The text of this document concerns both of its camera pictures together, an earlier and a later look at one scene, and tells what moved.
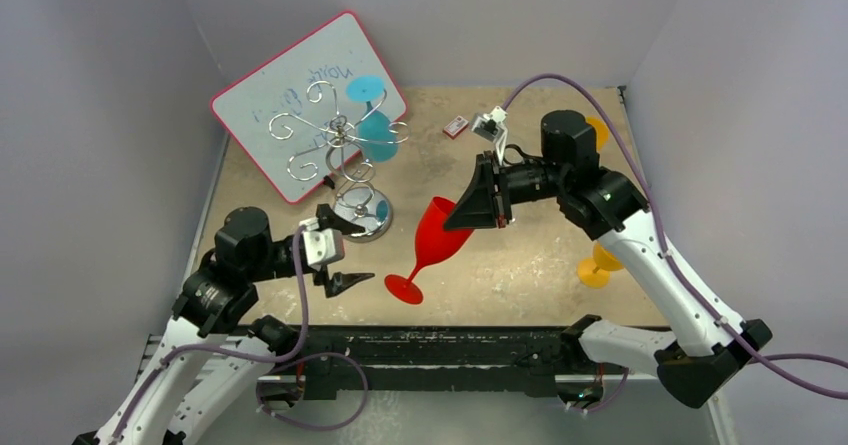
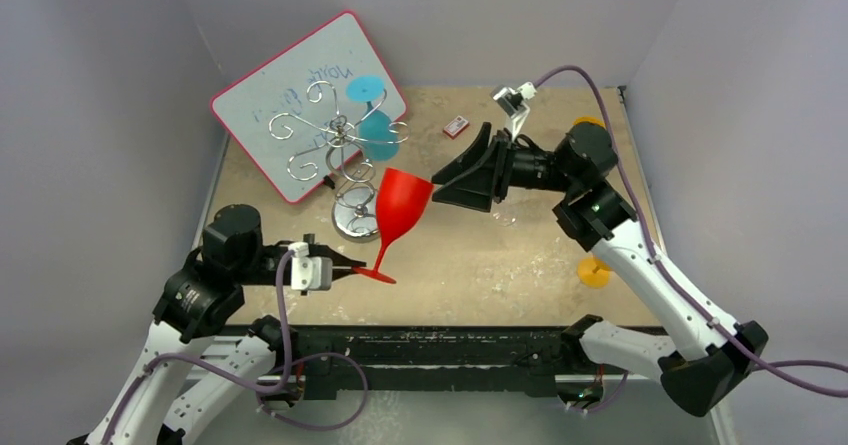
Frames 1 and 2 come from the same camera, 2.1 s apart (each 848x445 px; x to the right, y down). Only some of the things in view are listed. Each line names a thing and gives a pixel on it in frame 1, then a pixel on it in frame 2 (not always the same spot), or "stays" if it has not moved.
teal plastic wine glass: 377,134 stays
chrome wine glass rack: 348,153 stays
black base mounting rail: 326,361 stays
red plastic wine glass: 434,243 to 401,202
